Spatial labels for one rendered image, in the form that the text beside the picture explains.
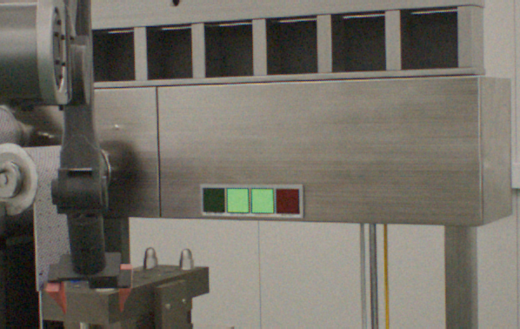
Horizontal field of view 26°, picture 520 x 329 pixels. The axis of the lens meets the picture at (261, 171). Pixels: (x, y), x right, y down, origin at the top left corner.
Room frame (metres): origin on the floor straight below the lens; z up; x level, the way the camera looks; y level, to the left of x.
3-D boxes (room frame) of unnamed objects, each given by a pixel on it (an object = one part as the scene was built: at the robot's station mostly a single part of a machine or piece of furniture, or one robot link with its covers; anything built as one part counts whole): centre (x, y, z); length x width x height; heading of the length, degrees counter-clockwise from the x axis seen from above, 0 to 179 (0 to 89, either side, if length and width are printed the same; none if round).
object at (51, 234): (2.36, 0.41, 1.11); 0.23 x 0.01 x 0.18; 153
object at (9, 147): (2.28, 0.52, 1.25); 0.15 x 0.01 x 0.15; 63
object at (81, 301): (2.35, 0.29, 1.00); 0.40 x 0.16 x 0.06; 153
